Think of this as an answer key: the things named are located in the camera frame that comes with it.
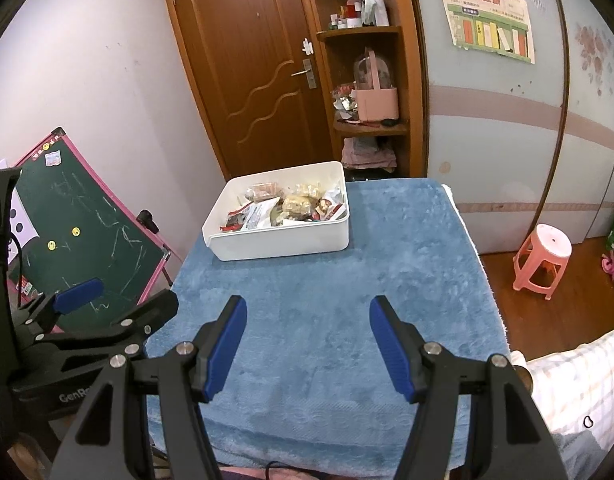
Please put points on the pile of mixed snack wrappers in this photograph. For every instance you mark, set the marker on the pile of mixed snack wrappers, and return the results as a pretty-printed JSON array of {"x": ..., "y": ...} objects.
[{"x": 282, "y": 207}]

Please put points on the white plastic bin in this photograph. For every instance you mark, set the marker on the white plastic bin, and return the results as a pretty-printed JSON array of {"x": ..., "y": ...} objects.
[{"x": 287, "y": 245}]

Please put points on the black easel knob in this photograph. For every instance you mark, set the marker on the black easel knob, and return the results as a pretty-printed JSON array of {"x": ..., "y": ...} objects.
[{"x": 146, "y": 219}]

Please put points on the pink toy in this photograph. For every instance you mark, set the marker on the pink toy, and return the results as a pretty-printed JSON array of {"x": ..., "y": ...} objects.
[{"x": 611, "y": 265}]

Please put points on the pile of shiny wrappers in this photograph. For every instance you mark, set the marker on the pile of shiny wrappers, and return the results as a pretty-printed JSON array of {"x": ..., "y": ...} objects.
[{"x": 344, "y": 102}]

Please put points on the wooden corner shelf unit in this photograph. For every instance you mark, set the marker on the wooden corner shelf unit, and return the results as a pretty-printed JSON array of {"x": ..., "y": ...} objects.
[{"x": 412, "y": 110}]

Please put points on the wall poster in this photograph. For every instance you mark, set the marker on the wall poster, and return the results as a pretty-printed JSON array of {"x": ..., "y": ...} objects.
[{"x": 487, "y": 25}]

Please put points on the green chalkboard pink frame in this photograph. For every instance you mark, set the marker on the green chalkboard pink frame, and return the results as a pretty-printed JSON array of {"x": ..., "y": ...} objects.
[{"x": 102, "y": 220}]

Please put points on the brown wooden door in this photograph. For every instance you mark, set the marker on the brown wooden door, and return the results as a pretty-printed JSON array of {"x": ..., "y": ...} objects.
[{"x": 237, "y": 35}]

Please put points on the white checked cloth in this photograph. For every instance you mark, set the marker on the white checked cloth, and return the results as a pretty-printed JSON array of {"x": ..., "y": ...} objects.
[{"x": 577, "y": 385}]

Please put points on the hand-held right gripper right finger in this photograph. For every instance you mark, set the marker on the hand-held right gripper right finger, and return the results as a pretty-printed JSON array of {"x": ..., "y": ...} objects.
[{"x": 392, "y": 355}]

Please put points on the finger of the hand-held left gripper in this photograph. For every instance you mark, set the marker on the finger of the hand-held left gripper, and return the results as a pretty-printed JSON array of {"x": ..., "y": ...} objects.
[
  {"x": 79, "y": 294},
  {"x": 147, "y": 317}
]

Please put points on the cluster of small bottles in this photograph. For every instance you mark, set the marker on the cluster of small bottles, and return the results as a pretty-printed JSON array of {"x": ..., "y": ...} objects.
[{"x": 367, "y": 10}]

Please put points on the white door latch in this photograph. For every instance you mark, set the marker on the white door latch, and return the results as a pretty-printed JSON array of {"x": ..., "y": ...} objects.
[{"x": 307, "y": 46}]

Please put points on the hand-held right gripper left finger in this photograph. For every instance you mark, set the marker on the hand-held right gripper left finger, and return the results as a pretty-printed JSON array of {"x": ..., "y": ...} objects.
[{"x": 227, "y": 350}]

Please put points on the grey floral sliding wardrobe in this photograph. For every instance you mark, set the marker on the grey floral sliding wardrobe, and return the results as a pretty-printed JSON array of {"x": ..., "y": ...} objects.
[{"x": 512, "y": 135}]

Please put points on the pink plastic stool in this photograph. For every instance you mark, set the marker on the pink plastic stool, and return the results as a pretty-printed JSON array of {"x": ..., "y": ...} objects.
[{"x": 549, "y": 242}]

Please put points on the blue plush blanket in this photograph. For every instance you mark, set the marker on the blue plush blanket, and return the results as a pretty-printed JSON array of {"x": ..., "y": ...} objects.
[{"x": 312, "y": 285}]

